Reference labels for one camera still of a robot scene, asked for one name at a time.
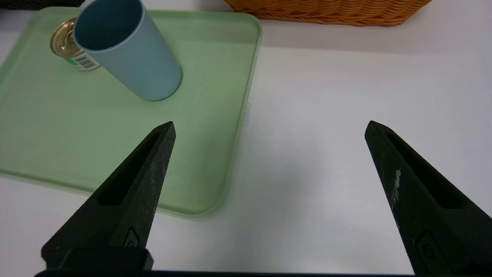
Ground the light blue plastic cup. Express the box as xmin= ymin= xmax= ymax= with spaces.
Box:
xmin=73 ymin=0 xmax=183 ymax=102

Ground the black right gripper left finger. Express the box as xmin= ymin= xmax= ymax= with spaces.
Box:
xmin=41 ymin=122 xmax=176 ymax=270

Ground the light green plastic tray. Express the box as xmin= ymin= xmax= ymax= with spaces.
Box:
xmin=0 ymin=7 xmax=263 ymax=219

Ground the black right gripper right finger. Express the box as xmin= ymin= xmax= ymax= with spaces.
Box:
xmin=364 ymin=120 xmax=492 ymax=277

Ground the orange wicker basket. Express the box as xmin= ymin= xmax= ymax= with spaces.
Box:
xmin=224 ymin=0 xmax=433 ymax=27

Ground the small tin can pull ring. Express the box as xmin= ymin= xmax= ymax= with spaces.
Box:
xmin=50 ymin=17 xmax=101 ymax=72

